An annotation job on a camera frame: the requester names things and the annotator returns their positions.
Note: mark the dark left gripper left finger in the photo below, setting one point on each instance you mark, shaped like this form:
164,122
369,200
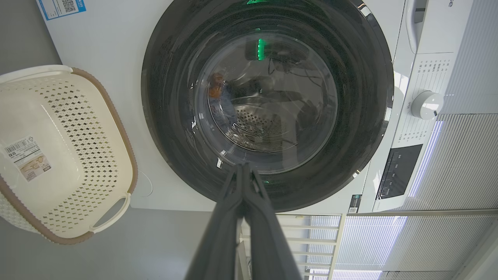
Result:
221,241

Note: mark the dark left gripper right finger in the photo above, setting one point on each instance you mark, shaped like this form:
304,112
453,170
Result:
268,241

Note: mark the black round glass washer door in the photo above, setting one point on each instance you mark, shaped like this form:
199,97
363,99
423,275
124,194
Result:
171,116

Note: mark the blue cartoon print garment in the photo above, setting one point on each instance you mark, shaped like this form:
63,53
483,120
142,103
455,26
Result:
218,87

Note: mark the white perforated basket brown rim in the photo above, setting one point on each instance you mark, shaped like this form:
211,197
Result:
58,116

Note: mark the barcode sticker on basket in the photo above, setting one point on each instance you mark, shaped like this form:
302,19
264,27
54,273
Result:
27,157

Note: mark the white front-load washing machine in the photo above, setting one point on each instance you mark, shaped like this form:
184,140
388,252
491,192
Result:
113,42

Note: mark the white metal bar rack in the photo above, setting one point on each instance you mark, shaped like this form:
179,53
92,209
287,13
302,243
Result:
338,233

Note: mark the small black washer sticker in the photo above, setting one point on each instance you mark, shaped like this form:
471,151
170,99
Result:
355,203

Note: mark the steel perforated washer drum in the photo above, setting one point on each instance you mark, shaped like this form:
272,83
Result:
256,132

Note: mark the black washer display panel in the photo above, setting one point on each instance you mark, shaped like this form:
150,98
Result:
400,171

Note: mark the white washer control knob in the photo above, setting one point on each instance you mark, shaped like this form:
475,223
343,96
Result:
427,105

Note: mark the white washer detergent drawer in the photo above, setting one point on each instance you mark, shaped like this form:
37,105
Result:
439,27

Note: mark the blue energy label sticker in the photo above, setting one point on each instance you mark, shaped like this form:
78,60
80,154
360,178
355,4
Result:
58,7

